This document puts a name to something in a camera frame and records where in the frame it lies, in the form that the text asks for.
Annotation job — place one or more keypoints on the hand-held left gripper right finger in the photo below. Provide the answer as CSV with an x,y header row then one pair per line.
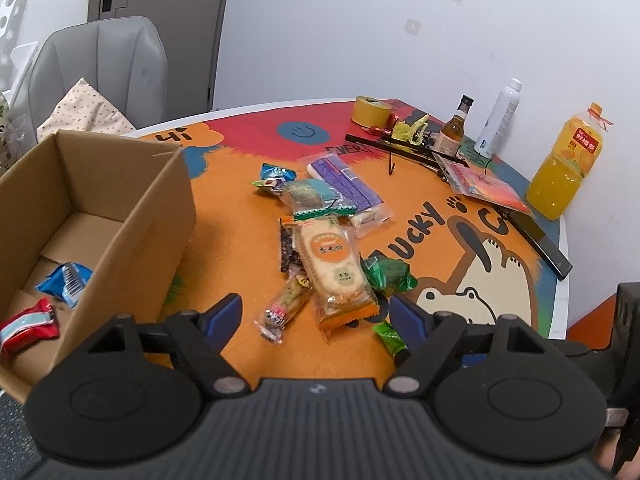
x,y
406,321

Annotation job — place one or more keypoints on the yellow green plastic toy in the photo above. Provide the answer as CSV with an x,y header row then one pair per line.
x,y
407,132

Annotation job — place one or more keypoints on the white spray can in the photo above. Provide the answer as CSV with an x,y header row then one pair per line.
x,y
497,120

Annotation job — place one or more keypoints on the purple snack packet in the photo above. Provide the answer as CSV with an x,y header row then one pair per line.
x,y
345,185

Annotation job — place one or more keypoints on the brown glass bottle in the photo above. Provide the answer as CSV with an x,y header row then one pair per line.
x,y
452,135

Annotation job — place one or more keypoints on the orange rice cracker packet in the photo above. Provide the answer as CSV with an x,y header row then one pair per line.
x,y
332,265

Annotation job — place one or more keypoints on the black metal stand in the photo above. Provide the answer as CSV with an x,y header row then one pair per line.
x,y
380,144

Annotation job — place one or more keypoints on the red pink flat packet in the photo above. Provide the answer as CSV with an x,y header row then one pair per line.
x,y
480,185

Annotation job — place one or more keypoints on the small green snack packet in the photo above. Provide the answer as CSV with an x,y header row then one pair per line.
x,y
390,337

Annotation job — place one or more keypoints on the teal biscuit packet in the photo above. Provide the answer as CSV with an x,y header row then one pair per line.
x,y
310,195

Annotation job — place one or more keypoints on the brown cardboard box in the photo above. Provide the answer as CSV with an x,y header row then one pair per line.
x,y
150,220

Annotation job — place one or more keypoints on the black phone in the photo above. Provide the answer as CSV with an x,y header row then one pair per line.
x,y
542,245

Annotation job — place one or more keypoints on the long clear snack packet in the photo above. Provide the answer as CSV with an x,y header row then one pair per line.
x,y
282,310

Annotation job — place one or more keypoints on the dotted beige cushion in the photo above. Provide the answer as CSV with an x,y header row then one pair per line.
x,y
80,110

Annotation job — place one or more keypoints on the orange juice bottle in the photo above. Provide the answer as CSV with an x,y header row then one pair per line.
x,y
560,180

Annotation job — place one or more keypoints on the blue green candy packet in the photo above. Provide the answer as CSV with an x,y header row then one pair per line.
x,y
274,175

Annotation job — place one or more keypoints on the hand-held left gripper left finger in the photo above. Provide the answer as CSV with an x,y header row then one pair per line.
x,y
226,316

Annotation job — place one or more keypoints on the dark snack packet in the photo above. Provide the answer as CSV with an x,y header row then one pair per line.
x,y
287,252

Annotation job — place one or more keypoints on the blue snack packet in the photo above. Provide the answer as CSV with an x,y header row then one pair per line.
x,y
62,282

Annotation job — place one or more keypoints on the grey chair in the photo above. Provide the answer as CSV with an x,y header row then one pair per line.
x,y
125,60

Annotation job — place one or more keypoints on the large green snack packet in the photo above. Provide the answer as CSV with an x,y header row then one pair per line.
x,y
390,275

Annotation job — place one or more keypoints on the red snack packet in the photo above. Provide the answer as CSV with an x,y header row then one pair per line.
x,y
30,330

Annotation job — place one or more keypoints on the yellow tape roll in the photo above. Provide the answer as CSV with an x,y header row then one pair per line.
x,y
370,110

